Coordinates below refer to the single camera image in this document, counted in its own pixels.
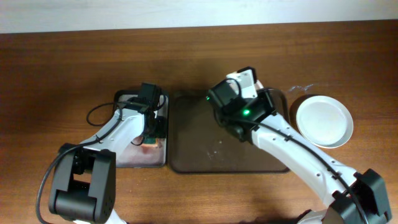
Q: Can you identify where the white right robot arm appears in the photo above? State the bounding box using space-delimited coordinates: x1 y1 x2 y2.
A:
206 67 392 224

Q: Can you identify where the orange green scrub sponge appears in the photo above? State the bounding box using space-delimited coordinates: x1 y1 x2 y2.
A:
141 138 159 147

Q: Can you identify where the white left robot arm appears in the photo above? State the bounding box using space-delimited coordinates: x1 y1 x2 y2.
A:
44 93 169 223

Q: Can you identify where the small black metal tray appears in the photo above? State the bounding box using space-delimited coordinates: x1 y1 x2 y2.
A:
116 90 169 168

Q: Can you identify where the white plate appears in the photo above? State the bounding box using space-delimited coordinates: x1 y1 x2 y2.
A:
295 95 354 149

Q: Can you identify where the large brown serving tray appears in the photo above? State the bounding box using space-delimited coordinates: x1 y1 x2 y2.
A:
167 90 289 174

